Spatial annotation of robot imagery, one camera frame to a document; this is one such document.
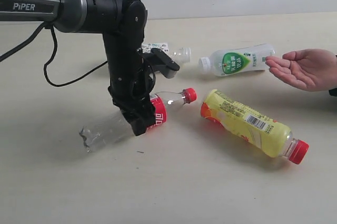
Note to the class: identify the white bottle green label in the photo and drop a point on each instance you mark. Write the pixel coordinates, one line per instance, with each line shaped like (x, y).
(228, 62)

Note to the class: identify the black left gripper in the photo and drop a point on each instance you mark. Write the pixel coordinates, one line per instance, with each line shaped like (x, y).
(141, 107)

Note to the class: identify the clear cola bottle red label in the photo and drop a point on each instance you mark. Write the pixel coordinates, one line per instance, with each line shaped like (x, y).
(114, 128)

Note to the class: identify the person's open hand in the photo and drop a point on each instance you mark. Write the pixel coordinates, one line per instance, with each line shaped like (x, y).
(309, 70)

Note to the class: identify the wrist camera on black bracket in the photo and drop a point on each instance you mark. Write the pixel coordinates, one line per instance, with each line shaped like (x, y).
(160, 62)

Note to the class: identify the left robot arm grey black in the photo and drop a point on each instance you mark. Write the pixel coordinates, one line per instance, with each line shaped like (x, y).
(121, 24)

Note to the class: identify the yellow bottle red cap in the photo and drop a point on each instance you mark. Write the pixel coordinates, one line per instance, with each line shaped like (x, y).
(273, 138)

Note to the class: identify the clear bottle floral white label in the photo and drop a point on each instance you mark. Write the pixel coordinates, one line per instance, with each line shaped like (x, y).
(180, 55)

